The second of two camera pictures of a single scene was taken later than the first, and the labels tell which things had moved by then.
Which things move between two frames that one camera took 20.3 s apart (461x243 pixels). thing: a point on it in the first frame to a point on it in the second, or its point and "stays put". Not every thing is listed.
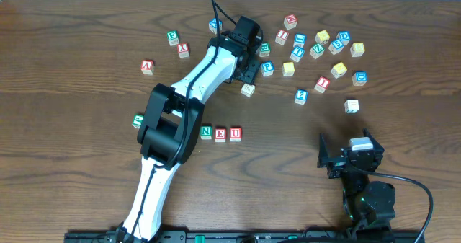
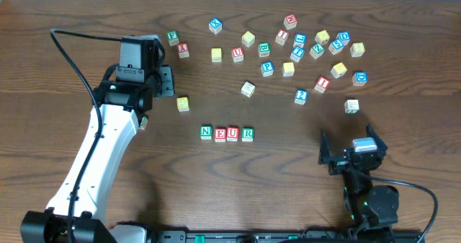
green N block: [206, 132] stays put
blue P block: [267, 68] stays put
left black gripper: [248, 73] to [167, 80]
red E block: [220, 135] stays put
